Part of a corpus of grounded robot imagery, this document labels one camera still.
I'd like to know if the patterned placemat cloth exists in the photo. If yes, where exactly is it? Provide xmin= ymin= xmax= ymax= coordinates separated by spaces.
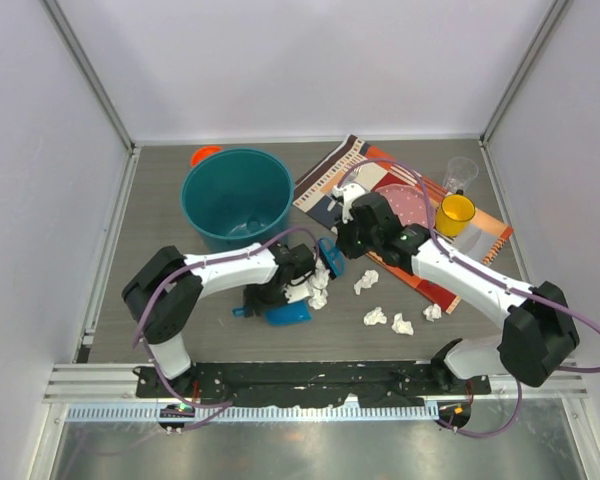
xmin=291 ymin=133 xmax=514 ymax=315

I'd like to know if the blue hand brush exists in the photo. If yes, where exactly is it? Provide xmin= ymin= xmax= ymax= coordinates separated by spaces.
xmin=318 ymin=237 xmax=345 ymax=279

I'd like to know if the blue dustpan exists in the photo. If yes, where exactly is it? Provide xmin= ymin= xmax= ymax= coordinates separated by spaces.
xmin=232 ymin=300 xmax=312 ymax=326

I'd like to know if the white slotted cable duct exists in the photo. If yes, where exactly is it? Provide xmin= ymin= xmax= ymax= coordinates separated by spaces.
xmin=65 ymin=401 xmax=439 ymax=423

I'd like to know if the clear plastic cup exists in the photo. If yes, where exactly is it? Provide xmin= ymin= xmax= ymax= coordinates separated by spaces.
xmin=442 ymin=157 xmax=479 ymax=194

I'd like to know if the purple cable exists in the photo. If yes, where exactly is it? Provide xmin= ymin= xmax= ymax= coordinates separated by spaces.
xmin=131 ymin=226 xmax=321 ymax=434
xmin=337 ymin=157 xmax=600 ymax=439

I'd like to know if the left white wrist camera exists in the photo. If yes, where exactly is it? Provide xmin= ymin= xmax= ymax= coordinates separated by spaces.
xmin=283 ymin=281 xmax=314 ymax=303

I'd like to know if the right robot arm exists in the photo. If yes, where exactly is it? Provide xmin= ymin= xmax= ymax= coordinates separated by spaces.
xmin=333 ymin=184 xmax=580 ymax=389

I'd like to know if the pink dotted plate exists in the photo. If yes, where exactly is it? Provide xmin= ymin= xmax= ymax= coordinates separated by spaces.
xmin=375 ymin=184 xmax=428 ymax=227

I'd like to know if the paper scrap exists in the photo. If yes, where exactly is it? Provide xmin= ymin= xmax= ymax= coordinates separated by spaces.
xmin=308 ymin=289 xmax=328 ymax=310
xmin=363 ymin=307 xmax=387 ymax=326
xmin=309 ymin=259 xmax=330 ymax=290
xmin=391 ymin=313 xmax=414 ymax=336
xmin=353 ymin=270 xmax=379 ymax=295
xmin=423 ymin=304 xmax=442 ymax=322

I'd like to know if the orange bowl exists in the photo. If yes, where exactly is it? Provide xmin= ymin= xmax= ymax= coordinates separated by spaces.
xmin=190 ymin=145 xmax=223 ymax=167

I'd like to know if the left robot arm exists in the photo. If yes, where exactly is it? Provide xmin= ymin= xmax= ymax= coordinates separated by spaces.
xmin=122 ymin=243 xmax=316 ymax=395

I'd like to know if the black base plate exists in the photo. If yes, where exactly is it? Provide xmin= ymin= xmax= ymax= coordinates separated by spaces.
xmin=133 ymin=361 xmax=491 ymax=409

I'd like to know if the yellow mug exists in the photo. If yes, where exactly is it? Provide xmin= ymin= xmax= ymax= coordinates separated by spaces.
xmin=435 ymin=194 xmax=476 ymax=237

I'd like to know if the teal trash bin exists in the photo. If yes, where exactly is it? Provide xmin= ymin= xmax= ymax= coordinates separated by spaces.
xmin=180 ymin=147 xmax=294 ymax=252

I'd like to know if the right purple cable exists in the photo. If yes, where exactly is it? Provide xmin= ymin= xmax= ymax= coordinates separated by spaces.
xmin=337 ymin=157 xmax=600 ymax=439

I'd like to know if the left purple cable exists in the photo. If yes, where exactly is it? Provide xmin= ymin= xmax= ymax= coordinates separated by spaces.
xmin=131 ymin=226 xmax=321 ymax=434

